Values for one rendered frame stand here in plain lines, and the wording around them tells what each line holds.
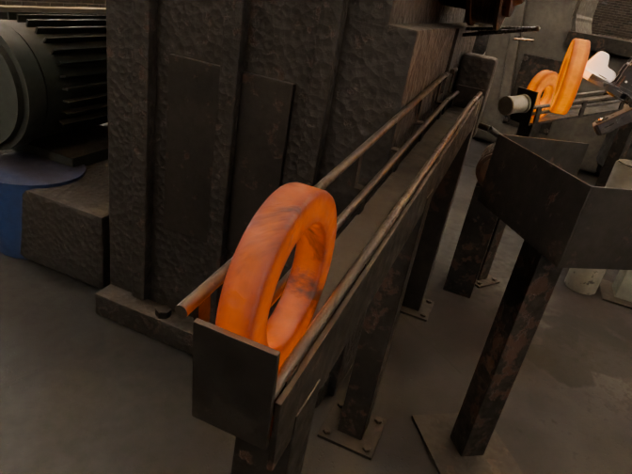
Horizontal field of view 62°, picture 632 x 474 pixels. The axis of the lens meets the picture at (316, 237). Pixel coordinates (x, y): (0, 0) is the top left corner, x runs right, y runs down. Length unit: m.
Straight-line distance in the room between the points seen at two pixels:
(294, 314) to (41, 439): 0.84
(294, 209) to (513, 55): 3.82
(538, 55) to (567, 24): 0.25
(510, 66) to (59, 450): 3.70
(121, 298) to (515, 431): 1.08
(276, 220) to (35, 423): 0.98
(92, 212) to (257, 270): 1.22
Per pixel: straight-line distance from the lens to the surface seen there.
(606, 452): 1.57
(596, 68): 1.26
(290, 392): 0.45
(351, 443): 1.27
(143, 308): 1.48
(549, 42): 4.15
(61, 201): 1.66
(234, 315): 0.41
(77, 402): 1.34
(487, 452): 1.38
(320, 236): 0.51
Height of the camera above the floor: 0.92
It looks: 26 degrees down
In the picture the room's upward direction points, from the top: 10 degrees clockwise
